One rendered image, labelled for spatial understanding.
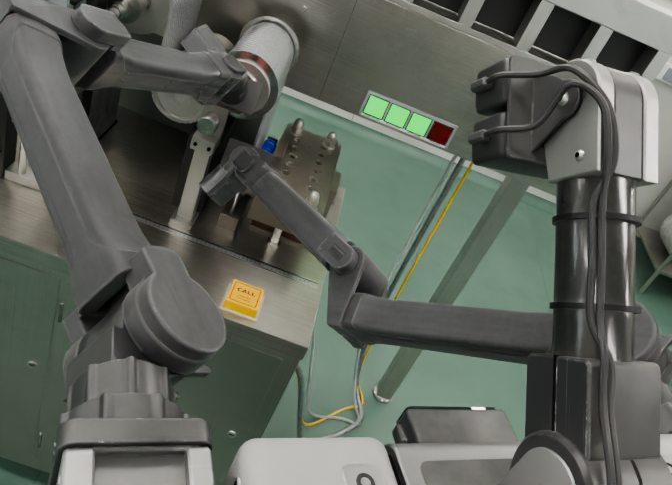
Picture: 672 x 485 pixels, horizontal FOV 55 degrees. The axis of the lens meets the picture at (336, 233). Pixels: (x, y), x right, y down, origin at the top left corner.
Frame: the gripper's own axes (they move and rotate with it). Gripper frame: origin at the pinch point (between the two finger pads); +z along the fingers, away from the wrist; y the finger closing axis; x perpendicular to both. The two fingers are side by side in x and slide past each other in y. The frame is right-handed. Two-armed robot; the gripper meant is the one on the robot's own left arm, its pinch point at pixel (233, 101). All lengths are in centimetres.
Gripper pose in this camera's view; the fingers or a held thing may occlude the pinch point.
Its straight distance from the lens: 136.4
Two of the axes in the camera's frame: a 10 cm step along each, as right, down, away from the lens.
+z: -1.4, 0.3, 9.9
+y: 9.3, 3.5, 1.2
